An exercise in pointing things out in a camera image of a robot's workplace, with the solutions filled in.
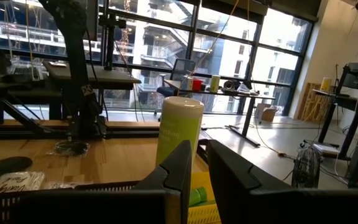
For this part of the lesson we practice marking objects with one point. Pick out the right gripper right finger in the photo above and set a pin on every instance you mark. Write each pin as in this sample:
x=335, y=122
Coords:
x=291, y=208

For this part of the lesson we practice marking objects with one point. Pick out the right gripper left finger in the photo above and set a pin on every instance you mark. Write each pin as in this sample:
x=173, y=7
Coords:
x=104, y=208

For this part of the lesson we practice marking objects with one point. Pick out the clear bagged vanity pack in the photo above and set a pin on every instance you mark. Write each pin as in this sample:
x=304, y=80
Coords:
x=62, y=185
x=19, y=182

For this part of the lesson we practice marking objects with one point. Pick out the green travel shampoo bottle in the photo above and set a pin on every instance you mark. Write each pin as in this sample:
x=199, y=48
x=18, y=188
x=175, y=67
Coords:
x=197, y=196

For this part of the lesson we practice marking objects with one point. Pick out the black oval pad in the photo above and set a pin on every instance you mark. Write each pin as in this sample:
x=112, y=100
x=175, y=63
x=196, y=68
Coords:
x=6, y=166

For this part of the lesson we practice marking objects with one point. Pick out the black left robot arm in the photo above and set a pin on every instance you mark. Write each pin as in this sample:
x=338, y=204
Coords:
x=76, y=62

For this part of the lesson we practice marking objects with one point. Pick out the black floor fan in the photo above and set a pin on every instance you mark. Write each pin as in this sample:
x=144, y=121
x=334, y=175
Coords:
x=306, y=168

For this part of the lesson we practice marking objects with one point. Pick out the yellow slotted plastic basket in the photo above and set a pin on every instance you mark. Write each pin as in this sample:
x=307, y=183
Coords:
x=204, y=214

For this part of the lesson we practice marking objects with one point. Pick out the cardboard box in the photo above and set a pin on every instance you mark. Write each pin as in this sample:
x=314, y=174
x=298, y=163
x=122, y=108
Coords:
x=269, y=114

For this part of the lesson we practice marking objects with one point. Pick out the long black-legged desk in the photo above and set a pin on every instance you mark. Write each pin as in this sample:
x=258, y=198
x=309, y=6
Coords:
x=247, y=118

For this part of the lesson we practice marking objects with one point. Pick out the wooden pallet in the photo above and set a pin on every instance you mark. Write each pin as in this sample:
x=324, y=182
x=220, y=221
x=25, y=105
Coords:
x=309, y=99

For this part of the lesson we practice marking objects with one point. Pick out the wipes canister with white lid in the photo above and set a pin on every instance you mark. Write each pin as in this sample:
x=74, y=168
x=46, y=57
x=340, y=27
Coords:
x=179, y=124

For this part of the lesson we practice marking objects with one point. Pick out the black workstation desk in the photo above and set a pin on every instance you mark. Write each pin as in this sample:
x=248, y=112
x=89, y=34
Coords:
x=346, y=100

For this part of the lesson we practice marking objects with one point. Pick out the grey standing desk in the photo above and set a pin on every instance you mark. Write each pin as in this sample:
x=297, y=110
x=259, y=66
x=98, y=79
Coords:
x=104, y=79

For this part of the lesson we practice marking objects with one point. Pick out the yellow canister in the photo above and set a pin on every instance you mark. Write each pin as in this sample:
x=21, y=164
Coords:
x=325, y=84

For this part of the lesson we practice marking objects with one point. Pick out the green canister on desk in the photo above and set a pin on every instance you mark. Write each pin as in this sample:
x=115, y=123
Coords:
x=215, y=83

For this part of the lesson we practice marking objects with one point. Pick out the red cup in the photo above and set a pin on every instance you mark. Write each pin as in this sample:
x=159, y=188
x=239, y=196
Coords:
x=197, y=85

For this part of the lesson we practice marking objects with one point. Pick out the black office chair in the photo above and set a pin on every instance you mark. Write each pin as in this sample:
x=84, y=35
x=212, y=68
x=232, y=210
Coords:
x=183, y=67

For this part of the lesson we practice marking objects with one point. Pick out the black aluminium table frame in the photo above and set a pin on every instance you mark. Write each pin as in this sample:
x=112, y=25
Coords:
x=135, y=133

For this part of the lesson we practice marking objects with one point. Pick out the black window frame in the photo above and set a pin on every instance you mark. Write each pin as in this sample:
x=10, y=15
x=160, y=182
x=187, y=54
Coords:
x=193, y=31

